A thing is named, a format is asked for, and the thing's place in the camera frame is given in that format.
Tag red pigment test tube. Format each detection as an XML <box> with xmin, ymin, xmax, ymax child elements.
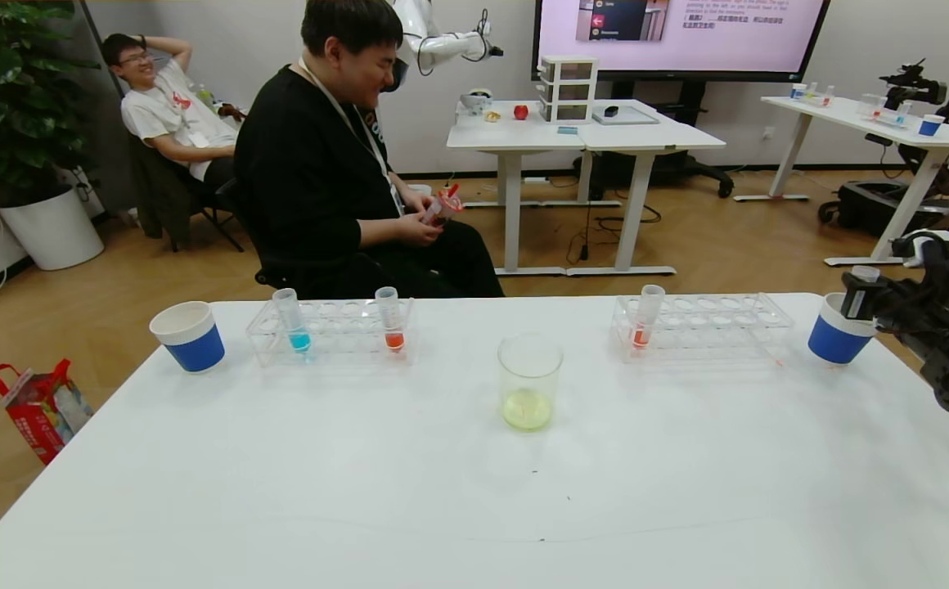
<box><xmin>629</xmin><ymin>285</ymin><xmax>665</xmax><ymax>352</ymax></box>
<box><xmin>375</xmin><ymin>286</ymin><xmax>406</xmax><ymax>353</ymax></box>

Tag dark folding chair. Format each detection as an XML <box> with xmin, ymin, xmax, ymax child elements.
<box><xmin>129</xmin><ymin>129</ymin><xmax>246</xmax><ymax>254</ymax></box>

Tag black camera rig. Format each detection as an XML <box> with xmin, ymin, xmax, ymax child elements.
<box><xmin>877</xmin><ymin>60</ymin><xmax>946</xmax><ymax>110</ymax></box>

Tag black display stand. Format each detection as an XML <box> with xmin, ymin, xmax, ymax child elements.
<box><xmin>573</xmin><ymin>82</ymin><xmax>733</xmax><ymax>201</ymax></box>

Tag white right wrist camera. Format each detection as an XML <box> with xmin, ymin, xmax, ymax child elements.
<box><xmin>892</xmin><ymin>231</ymin><xmax>949</xmax><ymax>269</ymax></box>

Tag large wall display screen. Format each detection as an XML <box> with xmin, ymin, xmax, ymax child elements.
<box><xmin>531</xmin><ymin>0</ymin><xmax>831</xmax><ymax>84</ymax></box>

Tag clear plastic tube rack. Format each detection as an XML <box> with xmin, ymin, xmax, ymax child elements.
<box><xmin>245</xmin><ymin>298</ymin><xmax>416</xmax><ymax>368</ymax></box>
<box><xmin>610</xmin><ymin>294</ymin><xmax>794</xmax><ymax>363</ymax></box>

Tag black floor cables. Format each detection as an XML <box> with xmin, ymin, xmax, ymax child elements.
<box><xmin>564</xmin><ymin>180</ymin><xmax>663</xmax><ymax>265</ymax></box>

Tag grey tablet pad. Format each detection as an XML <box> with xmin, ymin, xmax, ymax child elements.
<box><xmin>591</xmin><ymin>106</ymin><xmax>659</xmax><ymax>127</ymax></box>

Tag green potted plant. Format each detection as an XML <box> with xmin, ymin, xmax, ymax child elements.
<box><xmin>0</xmin><ymin>0</ymin><xmax>103</xmax><ymax>210</ymax></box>

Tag man in white t-shirt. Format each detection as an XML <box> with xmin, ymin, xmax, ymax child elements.
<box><xmin>101</xmin><ymin>33</ymin><xmax>238</xmax><ymax>182</ymax></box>

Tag red paper shopping bag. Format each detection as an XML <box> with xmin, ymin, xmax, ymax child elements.
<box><xmin>0</xmin><ymin>359</ymin><xmax>94</xmax><ymax>466</ymax></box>

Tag blue white paper cup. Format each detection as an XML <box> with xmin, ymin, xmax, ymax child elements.
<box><xmin>150</xmin><ymin>301</ymin><xmax>227</xmax><ymax>375</ymax></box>
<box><xmin>807</xmin><ymin>293</ymin><xmax>878</xmax><ymax>366</ymax></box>

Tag black office chair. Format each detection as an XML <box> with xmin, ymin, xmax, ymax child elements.
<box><xmin>217</xmin><ymin>178</ymin><xmax>304</xmax><ymax>291</ymax></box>

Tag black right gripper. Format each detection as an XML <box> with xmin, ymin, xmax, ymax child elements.
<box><xmin>830</xmin><ymin>271</ymin><xmax>919</xmax><ymax>326</ymax></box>

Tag blue pigment test tube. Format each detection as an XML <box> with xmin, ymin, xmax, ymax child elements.
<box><xmin>272</xmin><ymin>288</ymin><xmax>313</xmax><ymax>354</ymax></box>

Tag clear glass beaker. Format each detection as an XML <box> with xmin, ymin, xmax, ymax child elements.
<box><xmin>497</xmin><ymin>334</ymin><xmax>564</xmax><ymax>433</ymax></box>

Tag white drawer organizer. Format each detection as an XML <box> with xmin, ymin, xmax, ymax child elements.
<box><xmin>537</xmin><ymin>56</ymin><xmax>598</xmax><ymax>125</ymax></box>

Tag man in black shirt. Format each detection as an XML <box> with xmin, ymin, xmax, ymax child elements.
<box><xmin>233</xmin><ymin>0</ymin><xmax>505</xmax><ymax>300</ymax></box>

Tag long white standing desk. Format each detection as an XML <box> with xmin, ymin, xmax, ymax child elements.
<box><xmin>732</xmin><ymin>97</ymin><xmax>949</xmax><ymax>268</ymax></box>

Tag red pink toy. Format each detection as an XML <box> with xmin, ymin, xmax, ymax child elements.
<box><xmin>421</xmin><ymin>184</ymin><xmax>466</xmax><ymax>226</ymax></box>

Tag white plant pot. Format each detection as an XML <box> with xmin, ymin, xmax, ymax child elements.
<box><xmin>0</xmin><ymin>188</ymin><xmax>105</xmax><ymax>272</ymax></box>

